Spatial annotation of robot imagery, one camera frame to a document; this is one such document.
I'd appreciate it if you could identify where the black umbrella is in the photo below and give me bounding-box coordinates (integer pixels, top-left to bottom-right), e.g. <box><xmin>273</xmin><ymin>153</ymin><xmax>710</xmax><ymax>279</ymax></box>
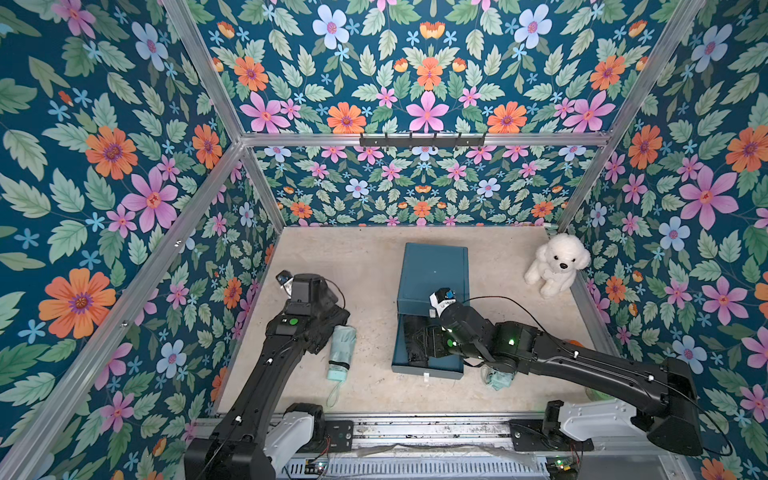
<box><xmin>402</xmin><ymin>315</ymin><xmax>438</xmax><ymax>368</ymax></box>

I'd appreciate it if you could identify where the white plush dog toy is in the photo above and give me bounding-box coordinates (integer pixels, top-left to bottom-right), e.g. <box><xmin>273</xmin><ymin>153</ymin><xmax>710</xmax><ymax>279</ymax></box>
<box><xmin>524</xmin><ymin>233</ymin><xmax>591</xmax><ymax>298</ymax></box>

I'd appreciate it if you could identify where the mint green umbrella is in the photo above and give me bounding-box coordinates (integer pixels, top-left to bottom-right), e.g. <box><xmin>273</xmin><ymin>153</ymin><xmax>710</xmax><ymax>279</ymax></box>
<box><xmin>326</xmin><ymin>325</ymin><xmax>357</xmax><ymax>408</ymax></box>
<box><xmin>482</xmin><ymin>367</ymin><xmax>515</xmax><ymax>391</ymax></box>

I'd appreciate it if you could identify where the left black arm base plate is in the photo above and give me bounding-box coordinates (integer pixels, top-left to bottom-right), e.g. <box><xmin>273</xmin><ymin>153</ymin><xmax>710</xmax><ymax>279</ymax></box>
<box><xmin>284</xmin><ymin>403</ymin><xmax>355</xmax><ymax>454</ymax></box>

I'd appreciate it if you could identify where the black wall hook rail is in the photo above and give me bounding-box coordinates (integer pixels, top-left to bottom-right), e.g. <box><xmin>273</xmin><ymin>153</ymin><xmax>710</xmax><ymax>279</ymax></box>
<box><xmin>358</xmin><ymin>133</ymin><xmax>486</xmax><ymax>149</ymax></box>

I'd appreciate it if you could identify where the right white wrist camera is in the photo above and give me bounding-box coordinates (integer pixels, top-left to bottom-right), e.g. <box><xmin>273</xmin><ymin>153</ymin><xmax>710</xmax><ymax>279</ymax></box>
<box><xmin>429</xmin><ymin>288</ymin><xmax>456</xmax><ymax>318</ymax></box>

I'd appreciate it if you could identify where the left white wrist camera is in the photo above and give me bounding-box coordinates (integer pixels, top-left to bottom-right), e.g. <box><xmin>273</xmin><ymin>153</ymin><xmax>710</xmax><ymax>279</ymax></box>
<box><xmin>276</xmin><ymin>270</ymin><xmax>293</xmax><ymax>297</ymax></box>

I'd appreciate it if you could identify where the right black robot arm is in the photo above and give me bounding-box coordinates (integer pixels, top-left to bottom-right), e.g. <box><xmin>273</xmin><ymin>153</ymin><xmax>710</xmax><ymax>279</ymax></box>
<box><xmin>411</xmin><ymin>300</ymin><xmax>704</xmax><ymax>456</ymax></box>

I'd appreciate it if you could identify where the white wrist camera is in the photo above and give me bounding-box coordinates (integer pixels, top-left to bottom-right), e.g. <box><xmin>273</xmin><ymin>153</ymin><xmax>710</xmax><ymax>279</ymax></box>
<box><xmin>276</xmin><ymin>270</ymin><xmax>293</xmax><ymax>297</ymax></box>
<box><xmin>429</xmin><ymin>288</ymin><xmax>456</xmax><ymax>318</ymax></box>

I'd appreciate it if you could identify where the teal plastic drawer cabinet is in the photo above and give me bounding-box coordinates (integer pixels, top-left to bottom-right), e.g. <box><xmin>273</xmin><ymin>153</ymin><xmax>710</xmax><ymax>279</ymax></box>
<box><xmin>391</xmin><ymin>242</ymin><xmax>470</xmax><ymax>380</ymax></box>

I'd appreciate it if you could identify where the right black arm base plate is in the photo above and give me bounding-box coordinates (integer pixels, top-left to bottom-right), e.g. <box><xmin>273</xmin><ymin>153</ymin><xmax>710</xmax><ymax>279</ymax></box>
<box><xmin>508</xmin><ymin>400</ymin><xmax>594</xmax><ymax>452</ymax></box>

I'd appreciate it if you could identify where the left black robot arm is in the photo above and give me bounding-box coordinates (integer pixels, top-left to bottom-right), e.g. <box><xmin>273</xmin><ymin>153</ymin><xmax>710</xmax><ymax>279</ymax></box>
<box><xmin>183</xmin><ymin>270</ymin><xmax>350</xmax><ymax>479</ymax></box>

